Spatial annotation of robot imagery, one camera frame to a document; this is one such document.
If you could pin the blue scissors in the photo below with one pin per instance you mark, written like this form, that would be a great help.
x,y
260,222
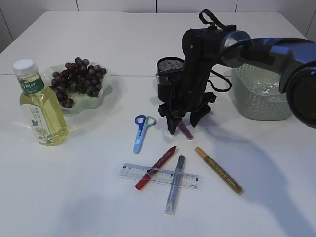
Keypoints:
x,y
143,122

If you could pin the yellow tea bottle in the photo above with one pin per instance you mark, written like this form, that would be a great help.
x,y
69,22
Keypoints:
x,y
40,105

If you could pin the green wavy glass plate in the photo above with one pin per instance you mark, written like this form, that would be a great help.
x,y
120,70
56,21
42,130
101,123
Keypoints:
x,y
82,103

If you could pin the red crayon pen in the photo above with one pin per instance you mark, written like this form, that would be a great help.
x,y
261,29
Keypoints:
x,y
159,164

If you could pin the purple artificial grape bunch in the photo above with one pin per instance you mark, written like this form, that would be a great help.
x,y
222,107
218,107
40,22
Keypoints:
x,y
81,78

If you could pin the pink purple scissors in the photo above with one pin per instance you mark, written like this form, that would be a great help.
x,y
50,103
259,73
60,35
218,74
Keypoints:
x,y
182,127

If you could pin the black mesh pen holder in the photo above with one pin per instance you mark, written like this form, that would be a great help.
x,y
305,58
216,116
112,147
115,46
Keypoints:
x,y
168,65

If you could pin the clear plastic sheet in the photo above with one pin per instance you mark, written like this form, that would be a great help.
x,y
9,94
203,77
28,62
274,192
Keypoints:
x,y
265,88

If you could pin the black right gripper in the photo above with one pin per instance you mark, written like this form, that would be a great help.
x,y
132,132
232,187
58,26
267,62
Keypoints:
x,y
200,47

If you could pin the blue black right robot arm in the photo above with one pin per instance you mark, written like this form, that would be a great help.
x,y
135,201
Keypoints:
x,y
294,59

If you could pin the gold glitter pen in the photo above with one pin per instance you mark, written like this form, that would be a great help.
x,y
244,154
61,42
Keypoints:
x,y
234,185

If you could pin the blue glitter pen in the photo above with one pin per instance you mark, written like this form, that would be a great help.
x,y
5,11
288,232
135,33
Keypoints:
x,y
171,202

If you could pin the green plastic woven basket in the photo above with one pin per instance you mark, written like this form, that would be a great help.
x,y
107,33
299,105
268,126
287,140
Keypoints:
x,y
255,107

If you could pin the clear plastic ruler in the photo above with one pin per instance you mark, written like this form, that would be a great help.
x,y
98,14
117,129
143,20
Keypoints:
x,y
160,176

